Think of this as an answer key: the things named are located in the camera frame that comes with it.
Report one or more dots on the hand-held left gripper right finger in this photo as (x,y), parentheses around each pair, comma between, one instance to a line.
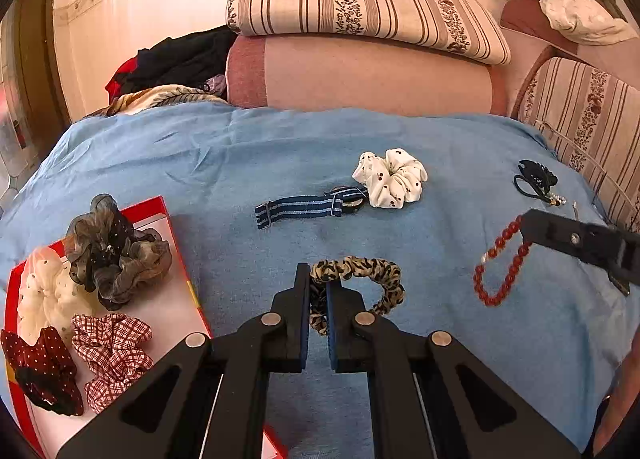
(331,334)

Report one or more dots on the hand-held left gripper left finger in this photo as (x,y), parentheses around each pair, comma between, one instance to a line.
(304,339)

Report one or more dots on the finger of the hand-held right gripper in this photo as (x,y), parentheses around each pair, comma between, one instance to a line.
(575,238)

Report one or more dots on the leopard print scrunchie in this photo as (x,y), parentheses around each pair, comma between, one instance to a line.
(385,279)

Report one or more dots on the red cardboard box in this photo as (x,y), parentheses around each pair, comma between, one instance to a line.
(170,289)

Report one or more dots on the grey sheer scrunchie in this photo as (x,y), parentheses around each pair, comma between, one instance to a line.
(115,259)

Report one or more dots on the cream dotted sheer scrunchie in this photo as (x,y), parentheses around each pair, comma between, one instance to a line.
(45,299)

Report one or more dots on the small metal hairpin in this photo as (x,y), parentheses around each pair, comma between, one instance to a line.
(576,211)

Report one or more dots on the blue blanket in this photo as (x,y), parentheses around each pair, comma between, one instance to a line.
(425,249)

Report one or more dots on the blue striped elastic belt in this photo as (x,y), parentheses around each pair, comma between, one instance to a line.
(295,206)

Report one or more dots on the striped floral sofa cushion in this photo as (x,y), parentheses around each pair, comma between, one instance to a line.
(575,104)

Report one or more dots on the white cherry print scrunchie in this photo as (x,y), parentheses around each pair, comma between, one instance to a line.
(395,184)

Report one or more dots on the red plaid scrunchie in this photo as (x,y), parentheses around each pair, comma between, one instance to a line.
(115,349)

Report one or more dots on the white cloth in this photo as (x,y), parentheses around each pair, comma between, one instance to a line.
(580,16)

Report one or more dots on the pink sofa armrest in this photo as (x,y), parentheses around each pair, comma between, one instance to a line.
(520,19)

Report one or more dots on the pink bolster cushion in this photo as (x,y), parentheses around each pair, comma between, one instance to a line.
(375,79)

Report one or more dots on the dark red dotted scrunchie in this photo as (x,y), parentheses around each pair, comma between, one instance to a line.
(45,354)

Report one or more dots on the lilac cloth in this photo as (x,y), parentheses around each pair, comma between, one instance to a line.
(216,85)

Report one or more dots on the brown patterned scarf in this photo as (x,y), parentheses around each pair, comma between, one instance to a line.
(160,96)

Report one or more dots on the black cloth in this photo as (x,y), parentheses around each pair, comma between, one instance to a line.
(190,59)

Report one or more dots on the red cloth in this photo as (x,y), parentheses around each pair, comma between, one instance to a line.
(117,81)

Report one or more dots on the wooden door with glass panel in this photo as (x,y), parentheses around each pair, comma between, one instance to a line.
(30,64)

